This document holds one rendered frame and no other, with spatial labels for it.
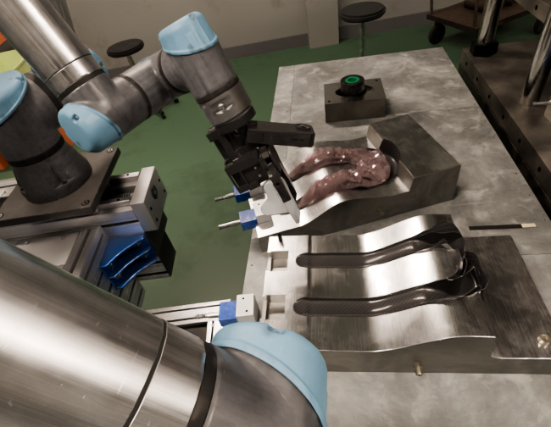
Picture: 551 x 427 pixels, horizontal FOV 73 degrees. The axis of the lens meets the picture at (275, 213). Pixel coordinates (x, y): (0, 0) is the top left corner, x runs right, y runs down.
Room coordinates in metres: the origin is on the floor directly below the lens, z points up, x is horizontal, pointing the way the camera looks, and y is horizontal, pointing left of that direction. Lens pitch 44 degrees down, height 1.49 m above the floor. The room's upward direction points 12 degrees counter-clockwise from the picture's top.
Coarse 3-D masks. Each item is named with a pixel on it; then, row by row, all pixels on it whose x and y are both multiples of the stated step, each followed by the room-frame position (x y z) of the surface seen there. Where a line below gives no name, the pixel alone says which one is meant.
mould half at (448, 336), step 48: (288, 240) 0.54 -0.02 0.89; (336, 240) 0.52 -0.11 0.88; (384, 240) 0.48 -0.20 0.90; (480, 240) 0.46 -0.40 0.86; (288, 288) 0.42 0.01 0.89; (336, 288) 0.40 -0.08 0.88; (384, 288) 0.37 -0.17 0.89; (528, 288) 0.33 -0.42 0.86; (336, 336) 0.31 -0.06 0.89; (384, 336) 0.29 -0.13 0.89; (432, 336) 0.25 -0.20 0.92; (480, 336) 0.23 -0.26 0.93; (528, 336) 0.25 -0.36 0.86
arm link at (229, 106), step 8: (240, 80) 0.56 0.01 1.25; (232, 88) 0.54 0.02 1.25; (240, 88) 0.54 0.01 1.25; (224, 96) 0.53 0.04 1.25; (232, 96) 0.53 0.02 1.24; (240, 96) 0.54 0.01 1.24; (200, 104) 0.54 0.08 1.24; (208, 104) 0.53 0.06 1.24; (216, 104) 0.53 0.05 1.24; (224, 104) 0.52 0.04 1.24; (232, 104) 0.52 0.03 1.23; (240, 104) 0.53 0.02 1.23; (248, 104) 0.54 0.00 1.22; (208, 112) 0.53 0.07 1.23; (216, 112) 0.52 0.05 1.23; (224, 112) 0.52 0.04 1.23; (232, 112) 0.52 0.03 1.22; (240, 112) 0.52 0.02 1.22; (216, 120) 0.52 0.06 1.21; (224, 120) 0.52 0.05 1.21; (232, 120) 0.52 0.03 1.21
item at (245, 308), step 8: (240, 296) 0.45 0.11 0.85; (248, 296) 0.45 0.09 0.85; (224, 304) 0.45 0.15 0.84; (232, 304) 0.44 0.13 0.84; (240, 304) 0.43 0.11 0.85; (248, 304) 0.43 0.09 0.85; (256, 304) 0.44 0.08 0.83; (216, 312) 0.44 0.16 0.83; (224, 312) 0.43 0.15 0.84; (232, 312) 0.43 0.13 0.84; (240, 312) 0.41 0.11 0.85; (248, 312) 0.41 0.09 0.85; (256, 312) 0.43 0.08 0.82; (224, 320) 0.41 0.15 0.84; (232, 320) 0.41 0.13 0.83; (240, 320) 0.41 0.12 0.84; (248, 320) 0.40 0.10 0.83; (256, 320) 0.41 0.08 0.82
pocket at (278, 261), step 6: (270, 252) 0.52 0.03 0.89; (276, 252) 0.52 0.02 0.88; (282, 252) 0.52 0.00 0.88; (270, 258) 0.51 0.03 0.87; (276, 258) 0.52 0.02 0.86; (282, 258) 0.52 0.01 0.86; (270, 264) 0.50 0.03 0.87; (276, 264) 0.50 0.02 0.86; (282, 264) 0.50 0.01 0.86; (270, 270) 0.49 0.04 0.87; (276, 270) 0.49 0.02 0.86; (282, 270) 0.49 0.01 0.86
